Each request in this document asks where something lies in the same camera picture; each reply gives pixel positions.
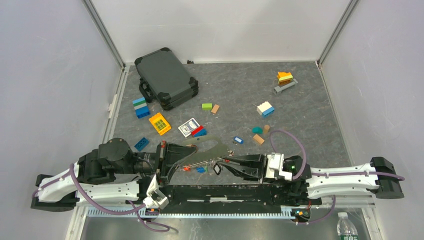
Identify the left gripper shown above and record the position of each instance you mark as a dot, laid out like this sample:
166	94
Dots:
168	158

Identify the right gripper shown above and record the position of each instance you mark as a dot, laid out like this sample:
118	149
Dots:
250	174

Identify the metal keyring plate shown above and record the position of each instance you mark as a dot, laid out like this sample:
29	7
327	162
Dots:
202	158

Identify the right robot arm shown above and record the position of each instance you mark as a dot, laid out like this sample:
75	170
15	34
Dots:
299	179

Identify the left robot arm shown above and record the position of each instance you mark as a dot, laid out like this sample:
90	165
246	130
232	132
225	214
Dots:
112	173

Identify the blue key tag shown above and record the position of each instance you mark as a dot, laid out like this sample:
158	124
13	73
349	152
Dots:
238	140
200	169

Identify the orange wooden block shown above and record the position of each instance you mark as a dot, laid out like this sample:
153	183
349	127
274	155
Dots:
258	139

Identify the playing card box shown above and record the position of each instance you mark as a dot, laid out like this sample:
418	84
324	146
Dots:
188	127

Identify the yellow lego plate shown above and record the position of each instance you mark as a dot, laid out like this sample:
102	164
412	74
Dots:
160	124

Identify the red blue lego block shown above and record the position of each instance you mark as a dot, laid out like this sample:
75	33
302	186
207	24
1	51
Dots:
200	131

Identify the teal wooden block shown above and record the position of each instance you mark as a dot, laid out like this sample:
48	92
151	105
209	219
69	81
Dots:
257	130

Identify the blue lego brick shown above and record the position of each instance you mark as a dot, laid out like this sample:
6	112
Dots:
141	144

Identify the black key fob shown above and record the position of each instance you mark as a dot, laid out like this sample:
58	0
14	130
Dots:
217	169

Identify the tan wooden cylinder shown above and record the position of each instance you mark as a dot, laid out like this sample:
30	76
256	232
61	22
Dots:
266	129

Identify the white blue lego block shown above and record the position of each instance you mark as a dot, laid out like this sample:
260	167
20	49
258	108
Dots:
265	109

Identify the green lego brick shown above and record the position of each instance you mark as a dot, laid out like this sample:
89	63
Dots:
207	106

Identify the blue green white lego stack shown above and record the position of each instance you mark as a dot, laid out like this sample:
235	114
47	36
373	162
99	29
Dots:
140	107

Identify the tan wooden block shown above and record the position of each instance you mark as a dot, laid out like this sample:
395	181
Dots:
215	109

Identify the black hard case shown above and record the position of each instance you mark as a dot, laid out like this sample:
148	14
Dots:
164	78

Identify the grey lego piece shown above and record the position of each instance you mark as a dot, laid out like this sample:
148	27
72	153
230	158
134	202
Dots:
278	89

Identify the plastic water bottle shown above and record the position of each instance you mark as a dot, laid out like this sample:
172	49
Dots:
346	230

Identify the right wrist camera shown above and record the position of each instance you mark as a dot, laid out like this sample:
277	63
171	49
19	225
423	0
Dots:
274	168

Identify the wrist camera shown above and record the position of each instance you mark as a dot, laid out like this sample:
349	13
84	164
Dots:
154	197
274	168

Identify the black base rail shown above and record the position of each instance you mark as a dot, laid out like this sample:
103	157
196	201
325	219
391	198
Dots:
231	199

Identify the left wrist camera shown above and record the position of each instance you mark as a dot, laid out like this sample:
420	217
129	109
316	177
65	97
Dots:
154	197

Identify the white cable duct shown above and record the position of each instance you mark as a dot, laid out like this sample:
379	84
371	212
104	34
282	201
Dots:
284	213

